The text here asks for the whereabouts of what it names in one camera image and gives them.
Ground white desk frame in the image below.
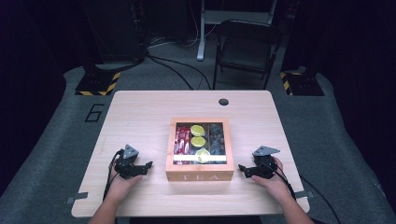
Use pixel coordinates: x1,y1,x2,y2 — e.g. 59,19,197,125
196,0,278,62

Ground green-lidded capsule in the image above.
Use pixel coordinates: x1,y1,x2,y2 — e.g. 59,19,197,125
190,135,207,149
190,124,206,137
194,148,212,164

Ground white floor cables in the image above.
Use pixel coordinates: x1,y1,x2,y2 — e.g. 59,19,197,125
147,24,219,49

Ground person's left hand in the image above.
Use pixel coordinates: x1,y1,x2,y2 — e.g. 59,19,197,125
109,173,144,202

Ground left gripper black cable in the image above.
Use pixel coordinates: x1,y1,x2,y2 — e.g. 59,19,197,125
102,148,125,202

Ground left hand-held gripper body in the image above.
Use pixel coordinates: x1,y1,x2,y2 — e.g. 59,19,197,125
113,144,148,180

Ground wooden tea box with glass lid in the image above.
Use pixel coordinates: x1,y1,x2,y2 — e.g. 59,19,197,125
164,117,235,183

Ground black equipment cabinet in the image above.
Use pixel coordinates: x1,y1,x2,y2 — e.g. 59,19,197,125
78,0,147,63

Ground red stick packet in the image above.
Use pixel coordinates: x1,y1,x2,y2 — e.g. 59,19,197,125
173,124,181,165
184,124,191,165
178,124,187,165

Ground black floor cable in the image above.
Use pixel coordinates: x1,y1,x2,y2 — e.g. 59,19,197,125
145,51,213,91

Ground grey tape piece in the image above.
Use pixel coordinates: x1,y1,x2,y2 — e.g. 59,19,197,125
65,191,90,205
294,189,315,201

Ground black folding chair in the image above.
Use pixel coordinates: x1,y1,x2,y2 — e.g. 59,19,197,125
212,19,283,91

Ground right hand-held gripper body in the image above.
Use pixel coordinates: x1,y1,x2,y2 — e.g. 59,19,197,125
248,145,281,180

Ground person's right hand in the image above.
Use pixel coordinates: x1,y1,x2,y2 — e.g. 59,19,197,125
250,156,293,202

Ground black base with hazard stripes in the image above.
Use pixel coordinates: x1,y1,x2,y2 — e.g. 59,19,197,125
278,70,325,97
75,70,121,97

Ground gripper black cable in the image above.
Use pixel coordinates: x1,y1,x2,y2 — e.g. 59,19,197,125
102,148,125,202
261,159,343,224

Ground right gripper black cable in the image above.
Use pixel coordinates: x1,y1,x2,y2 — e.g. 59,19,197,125
261,159,343,224

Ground pile of dark tea bags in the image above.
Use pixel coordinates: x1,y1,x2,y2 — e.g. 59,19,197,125
208,123,226,164

